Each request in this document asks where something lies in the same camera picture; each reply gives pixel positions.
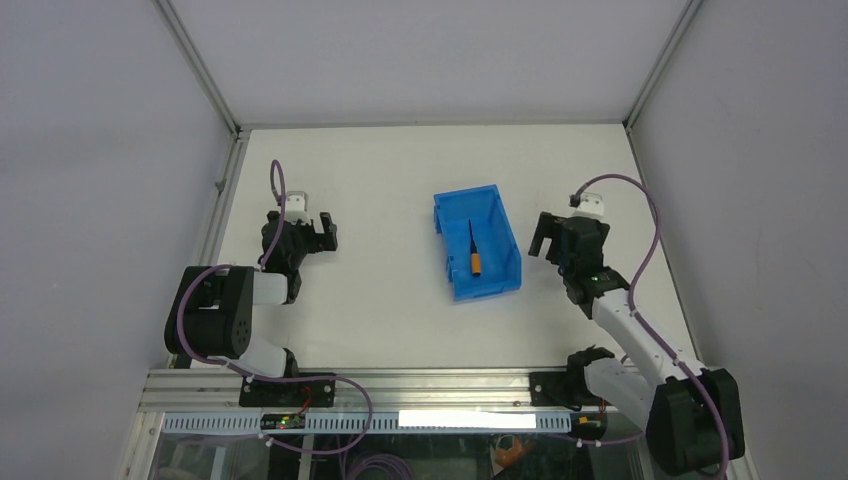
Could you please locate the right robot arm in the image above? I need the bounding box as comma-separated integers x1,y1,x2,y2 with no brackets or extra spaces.
528,212,745,479

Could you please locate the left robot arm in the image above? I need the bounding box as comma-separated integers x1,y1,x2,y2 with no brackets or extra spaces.
164,211,338,406

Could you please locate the blue plastic bin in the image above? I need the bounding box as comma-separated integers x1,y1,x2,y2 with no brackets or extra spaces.
433,184,522,302

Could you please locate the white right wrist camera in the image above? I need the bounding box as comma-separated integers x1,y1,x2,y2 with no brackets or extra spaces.
569,192,605,221

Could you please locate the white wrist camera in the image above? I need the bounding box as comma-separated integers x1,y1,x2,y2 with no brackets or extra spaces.
284,191,312,225
569,192,605,221

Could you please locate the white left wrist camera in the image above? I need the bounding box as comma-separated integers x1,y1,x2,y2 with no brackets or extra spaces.
284,191,312,225

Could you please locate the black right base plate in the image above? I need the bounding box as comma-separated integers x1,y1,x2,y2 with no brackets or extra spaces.
528,370,594,411

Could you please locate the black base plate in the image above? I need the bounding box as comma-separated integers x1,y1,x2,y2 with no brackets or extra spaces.
528,370,594,411
238,373,336,409

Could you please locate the aluminium front rail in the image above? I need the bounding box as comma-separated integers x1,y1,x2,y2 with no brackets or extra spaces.
137,368,624,415

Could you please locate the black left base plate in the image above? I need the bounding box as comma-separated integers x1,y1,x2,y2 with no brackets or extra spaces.
238,373,336,409

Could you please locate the white slotted cable duct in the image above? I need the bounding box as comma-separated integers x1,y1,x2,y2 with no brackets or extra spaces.
162,409,572,435

